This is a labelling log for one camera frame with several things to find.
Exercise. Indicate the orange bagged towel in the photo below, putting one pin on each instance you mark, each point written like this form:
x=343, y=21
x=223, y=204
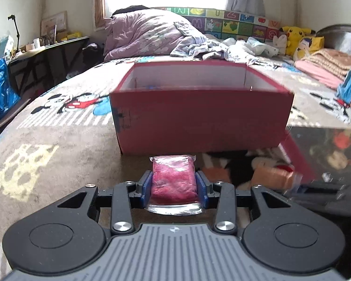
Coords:
x=276, y=179

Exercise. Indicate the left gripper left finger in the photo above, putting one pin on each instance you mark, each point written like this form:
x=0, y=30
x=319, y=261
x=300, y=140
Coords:
x=126, y=196

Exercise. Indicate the dark wooden headboard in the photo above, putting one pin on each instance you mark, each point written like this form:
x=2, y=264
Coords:
x=337, y=37

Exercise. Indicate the brown bagged towel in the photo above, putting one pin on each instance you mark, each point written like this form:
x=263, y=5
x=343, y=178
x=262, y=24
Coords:
x=215, y=174

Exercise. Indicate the pink folded blanket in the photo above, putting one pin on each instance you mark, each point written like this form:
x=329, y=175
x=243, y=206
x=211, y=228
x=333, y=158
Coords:
x=321, y=75

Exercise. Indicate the purple folded quilt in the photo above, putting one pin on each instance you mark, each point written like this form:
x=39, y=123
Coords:
x=148, y=32

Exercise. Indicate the brown folded blanket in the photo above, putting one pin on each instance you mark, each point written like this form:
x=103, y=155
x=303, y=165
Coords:
x=331, y=60

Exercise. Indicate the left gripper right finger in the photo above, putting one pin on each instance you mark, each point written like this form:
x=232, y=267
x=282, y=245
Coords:
x=220, y=196

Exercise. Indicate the white bunny plush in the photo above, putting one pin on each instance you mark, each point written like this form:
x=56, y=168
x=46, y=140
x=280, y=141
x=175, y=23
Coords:
x=280, y=43

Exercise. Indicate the pink bagged towel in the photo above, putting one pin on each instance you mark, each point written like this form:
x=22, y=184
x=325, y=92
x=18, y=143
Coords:
x=174, y=186

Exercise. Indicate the pink cardboard box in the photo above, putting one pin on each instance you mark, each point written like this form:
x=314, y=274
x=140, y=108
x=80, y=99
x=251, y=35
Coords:
x=188, y=107

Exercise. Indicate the striped crumpled clothing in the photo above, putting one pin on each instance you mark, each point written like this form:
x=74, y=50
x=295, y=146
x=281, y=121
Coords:
x=196, y=45

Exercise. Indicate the colourful alphabet foam mat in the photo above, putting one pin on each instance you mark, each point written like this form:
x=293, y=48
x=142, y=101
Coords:
x=224, y=24

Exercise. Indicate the white crumpled clothing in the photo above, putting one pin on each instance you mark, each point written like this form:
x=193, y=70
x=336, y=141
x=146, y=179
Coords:
x=240, y=51

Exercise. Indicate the yellow character cushion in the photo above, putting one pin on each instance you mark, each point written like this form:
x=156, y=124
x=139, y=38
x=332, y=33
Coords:
x=307, y=46

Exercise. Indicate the black side desk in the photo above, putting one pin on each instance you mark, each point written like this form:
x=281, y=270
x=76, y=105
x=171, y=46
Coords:
x=36, y=66

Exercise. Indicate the dark photo box lid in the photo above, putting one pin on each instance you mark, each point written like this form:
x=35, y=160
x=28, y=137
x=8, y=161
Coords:
x=322, y=158

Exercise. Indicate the yellow Pikachu plush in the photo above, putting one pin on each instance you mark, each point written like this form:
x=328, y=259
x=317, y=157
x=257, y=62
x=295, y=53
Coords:
x=294, y=36

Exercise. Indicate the framed picture on desk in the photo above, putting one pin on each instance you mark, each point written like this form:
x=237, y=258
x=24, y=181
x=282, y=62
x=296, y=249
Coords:
x=59, y=20

